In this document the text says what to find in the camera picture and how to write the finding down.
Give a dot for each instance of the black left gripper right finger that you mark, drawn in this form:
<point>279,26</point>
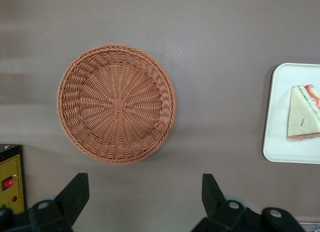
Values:
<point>212,199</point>

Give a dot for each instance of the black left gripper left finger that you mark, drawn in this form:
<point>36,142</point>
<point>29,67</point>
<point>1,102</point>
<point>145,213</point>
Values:
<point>72,199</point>

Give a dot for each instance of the triangular sandwich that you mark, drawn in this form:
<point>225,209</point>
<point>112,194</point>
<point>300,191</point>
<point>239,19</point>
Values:
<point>300,116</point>

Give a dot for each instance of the cream rectangular plastic tray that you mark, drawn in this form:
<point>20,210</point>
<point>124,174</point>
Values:
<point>277,131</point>

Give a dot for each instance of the brown round wicker basket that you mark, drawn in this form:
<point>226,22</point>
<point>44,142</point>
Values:
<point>117,104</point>

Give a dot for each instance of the black machine with yellow panel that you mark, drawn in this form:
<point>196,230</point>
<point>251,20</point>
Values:
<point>11,167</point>

